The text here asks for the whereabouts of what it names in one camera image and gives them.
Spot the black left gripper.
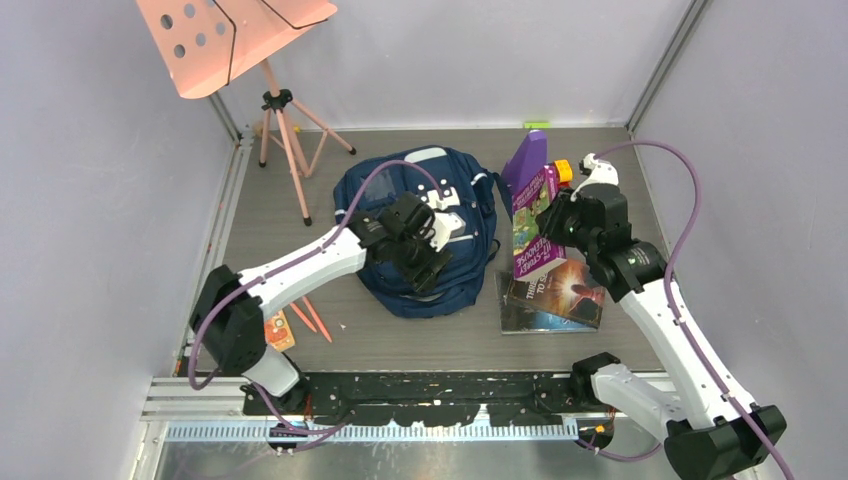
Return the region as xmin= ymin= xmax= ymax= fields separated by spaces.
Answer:
xmin=391 ymin=225 xmax=451 ymax=291

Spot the Three Days To See book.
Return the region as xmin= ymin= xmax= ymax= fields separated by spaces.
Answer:
xmin=507 ymin=259 xmax=606 ymax=329

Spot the navy blue backpack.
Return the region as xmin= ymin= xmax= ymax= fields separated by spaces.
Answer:
xmin=332 ymin=145 xmax=509 ymax=319

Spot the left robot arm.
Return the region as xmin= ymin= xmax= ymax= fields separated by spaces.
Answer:
xmin=190 ymin=188 xmax=465 ymax=414

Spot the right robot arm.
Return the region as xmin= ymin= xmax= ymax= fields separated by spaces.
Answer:
xmin=536 ymin=184 xmax=787 ymax=479

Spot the toy block car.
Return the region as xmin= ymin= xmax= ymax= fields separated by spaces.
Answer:
xmin=551 ymin=159 xmax=574 ymax=189

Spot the purple metronome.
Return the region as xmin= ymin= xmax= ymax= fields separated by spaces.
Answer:
xmin=500 ymin=129 xmax=548 ymax=195

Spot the orange pen right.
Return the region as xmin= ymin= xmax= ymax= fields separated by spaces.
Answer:
xmin=302 ymin=296 xmax=333 ymax=343

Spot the orange pen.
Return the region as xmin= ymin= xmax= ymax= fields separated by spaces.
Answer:
xmin=289 ymin=303 xmax=317 ymax=333
xmin=302 ymin=296 xmax=333 ymax=343

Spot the purple cover book bottom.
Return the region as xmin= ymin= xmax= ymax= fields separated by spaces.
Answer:
xmin=495 ymin=271 xmax=597 ymax=335

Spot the orange pen left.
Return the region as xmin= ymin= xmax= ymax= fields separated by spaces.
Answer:
xmin=289 ymin=303 xmax=317 ymax=333

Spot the orange spiral notepad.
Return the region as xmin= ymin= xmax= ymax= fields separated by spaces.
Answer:
xmin=264 ymin=310 xmax=296 ymax=352

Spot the pink music stand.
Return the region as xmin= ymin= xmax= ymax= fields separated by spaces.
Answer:
xmin=137 ymin=0 xmax=357 ymax=225

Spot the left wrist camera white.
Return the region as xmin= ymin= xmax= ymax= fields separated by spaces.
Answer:
xmin=426 ymin=187 xmax=465 ymax=252

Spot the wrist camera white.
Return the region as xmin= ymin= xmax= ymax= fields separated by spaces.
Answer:
xmin=570 ymin=153 xmax=619 ymax=202
xmin=426 ymin=187 xmax=465 ymax=252

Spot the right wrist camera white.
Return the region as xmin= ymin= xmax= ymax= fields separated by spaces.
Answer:
xmin=570 ymin=153 xmax=619 ymax=202

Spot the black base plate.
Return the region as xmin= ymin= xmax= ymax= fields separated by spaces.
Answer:
xmin=241 ymin=371 xmax=619 ymax=427

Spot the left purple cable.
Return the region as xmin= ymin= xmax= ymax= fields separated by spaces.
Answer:
xmin=187 ymin=158 xmax=445 ymax=455

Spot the purple cable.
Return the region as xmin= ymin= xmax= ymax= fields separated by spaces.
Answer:
xmin=187 ymin=158 xmax=445 ymax=455
xmin=574 ymin=139 xmax=796 ymax=480

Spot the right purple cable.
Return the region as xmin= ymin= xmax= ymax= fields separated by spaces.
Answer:
xmin=574 ymin=139 xmax=796 ymax=480

